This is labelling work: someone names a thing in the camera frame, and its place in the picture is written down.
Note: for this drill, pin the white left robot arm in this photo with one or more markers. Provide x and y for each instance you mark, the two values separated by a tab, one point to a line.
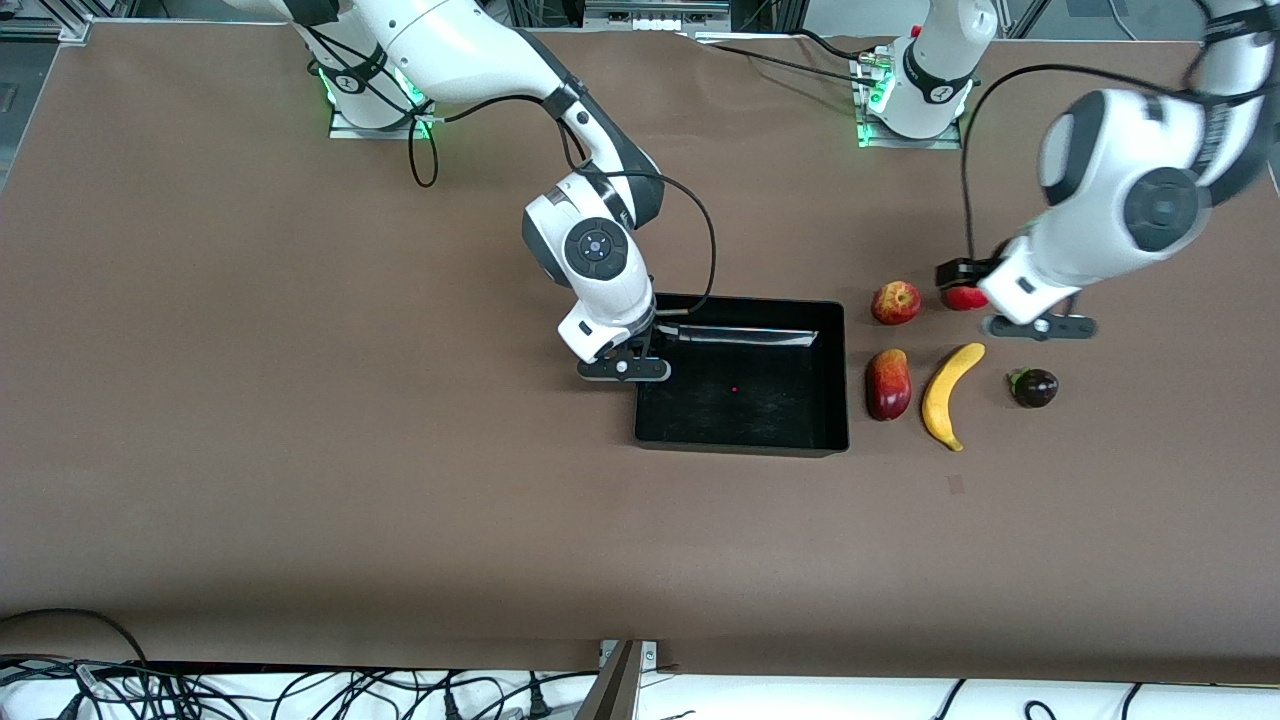
1110	170

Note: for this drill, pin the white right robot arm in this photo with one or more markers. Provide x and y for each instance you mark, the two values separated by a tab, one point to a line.
450	50

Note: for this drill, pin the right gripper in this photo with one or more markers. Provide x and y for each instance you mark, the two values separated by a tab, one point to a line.
653	339

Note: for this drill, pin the yellow banana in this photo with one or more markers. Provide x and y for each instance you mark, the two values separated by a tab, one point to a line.
945	395

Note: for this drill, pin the red yellow apple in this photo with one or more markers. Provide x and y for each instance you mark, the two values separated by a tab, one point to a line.
896	303

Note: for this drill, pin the red pomegranate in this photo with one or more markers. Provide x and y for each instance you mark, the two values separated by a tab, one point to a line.
962	299

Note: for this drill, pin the dark purple eggplant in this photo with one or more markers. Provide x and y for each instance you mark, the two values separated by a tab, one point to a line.
1035	388

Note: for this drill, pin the aluminium frame rail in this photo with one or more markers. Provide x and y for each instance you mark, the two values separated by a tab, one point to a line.
45	22

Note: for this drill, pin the small metal bracket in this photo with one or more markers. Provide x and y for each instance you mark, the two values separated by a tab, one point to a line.
648	652

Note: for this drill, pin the black plastic box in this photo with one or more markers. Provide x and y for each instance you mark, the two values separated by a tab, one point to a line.
745	400

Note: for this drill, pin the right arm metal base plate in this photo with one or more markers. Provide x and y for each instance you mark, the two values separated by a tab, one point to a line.
345	132

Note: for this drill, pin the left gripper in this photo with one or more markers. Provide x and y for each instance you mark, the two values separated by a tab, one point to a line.
958	272

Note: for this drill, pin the red yellow mango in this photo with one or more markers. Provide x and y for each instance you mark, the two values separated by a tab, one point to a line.
888	385

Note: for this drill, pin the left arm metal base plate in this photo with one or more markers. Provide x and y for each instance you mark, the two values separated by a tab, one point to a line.
905	142

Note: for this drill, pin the dark metal pole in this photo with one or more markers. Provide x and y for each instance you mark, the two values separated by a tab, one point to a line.
612	695

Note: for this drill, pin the grey power strip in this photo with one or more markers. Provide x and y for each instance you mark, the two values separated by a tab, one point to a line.
655	14

